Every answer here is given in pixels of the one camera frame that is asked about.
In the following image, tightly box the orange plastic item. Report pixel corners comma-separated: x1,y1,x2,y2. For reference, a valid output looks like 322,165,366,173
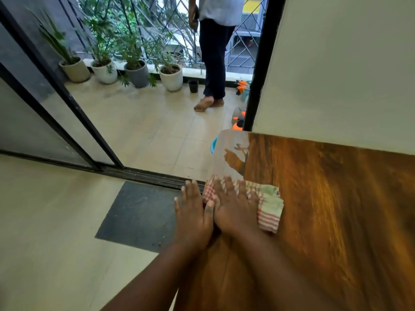
236,80,251,102
230,106,248,132

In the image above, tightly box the person's left forearm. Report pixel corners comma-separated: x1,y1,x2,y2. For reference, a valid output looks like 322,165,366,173
100,244,201,311

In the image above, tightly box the plant in grey pot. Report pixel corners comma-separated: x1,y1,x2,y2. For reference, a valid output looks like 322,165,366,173
112,16,158,89

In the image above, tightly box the dark grey floor mat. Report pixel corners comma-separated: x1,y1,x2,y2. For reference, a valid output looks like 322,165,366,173
95,181,183,254

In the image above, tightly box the wooden table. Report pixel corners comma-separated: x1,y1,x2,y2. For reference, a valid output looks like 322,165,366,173
173,129,415,311

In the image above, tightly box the black balcony railing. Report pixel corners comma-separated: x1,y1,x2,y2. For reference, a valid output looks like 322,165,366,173
57,0,269,75

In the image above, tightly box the plant in white pot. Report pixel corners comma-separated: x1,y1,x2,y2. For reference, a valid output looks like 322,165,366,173
147,35,184,92
76,0,118,85

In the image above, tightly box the person's right forearm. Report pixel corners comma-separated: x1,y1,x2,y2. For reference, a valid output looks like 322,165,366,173
233,229,344,311

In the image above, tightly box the black door frame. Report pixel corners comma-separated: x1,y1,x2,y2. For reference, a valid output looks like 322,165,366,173
243,0,288,132

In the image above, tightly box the person's left hand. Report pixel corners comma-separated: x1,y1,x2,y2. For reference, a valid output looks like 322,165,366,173
173,180,216,253

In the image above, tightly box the person's right hand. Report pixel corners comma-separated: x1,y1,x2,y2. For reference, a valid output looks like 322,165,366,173
212,175,260,238

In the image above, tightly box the red checked cleaning cloth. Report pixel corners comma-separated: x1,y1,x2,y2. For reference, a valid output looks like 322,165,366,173
202,175,284,234

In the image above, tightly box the plant in beige pot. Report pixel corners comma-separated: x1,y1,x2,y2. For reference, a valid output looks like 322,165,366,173
27,9,91,84

